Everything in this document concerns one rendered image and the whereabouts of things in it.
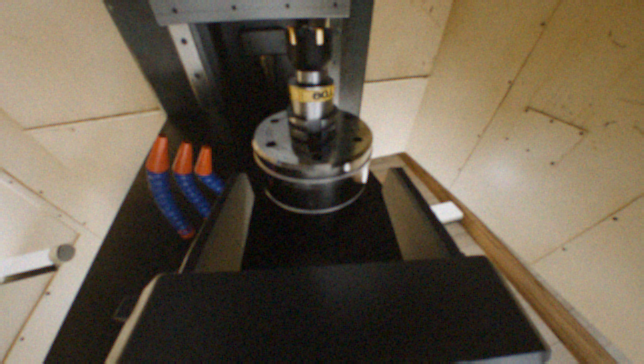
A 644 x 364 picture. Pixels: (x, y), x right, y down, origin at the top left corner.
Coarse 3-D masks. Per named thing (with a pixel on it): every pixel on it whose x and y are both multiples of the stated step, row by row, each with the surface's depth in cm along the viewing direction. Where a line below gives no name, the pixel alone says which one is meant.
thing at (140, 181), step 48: (192, 144) 45; (240, 144) 45; (144, 192) 34; (144, 240) 27; (288, 240) 27; (336, 240) 27; (384, 240) 27; (96, 288) 22; (144, 288) 22; (96, 336) 19
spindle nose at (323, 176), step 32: (288, 128) 26; (352, 128) 26; (256, 160) 24; (288, 160) 21; (320, 160) 21; (352, 160) 21; (288, 192) 23; (320, 192) 22; (352, 192) 25; (288, 224) 28; (320, 224) 26
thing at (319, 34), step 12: (312, 24) 20; (288, 36) 17; (300, 36) 17; (312, 36) 17; (324, 36) 17; (288, 48) 18; (300, 48) 18; (312, 48) 17; (324, 48) 18; (300, 60) 18; (312, 60) 18; (324, 60) 19
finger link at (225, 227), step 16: (240, 176) 10; (224, 192) 9; (240, 192) 10; (224, 208) 8; (240, 208) 10; (208, 224) 8; (224, 224) 8; (240, 224) 10; (208, 240) 7; (224, 240) 8; (240, 240) 10; (192, 256) 7; (208, 256) 7; (224, 256) 8; (240, 256) 9; (176, 272) 7
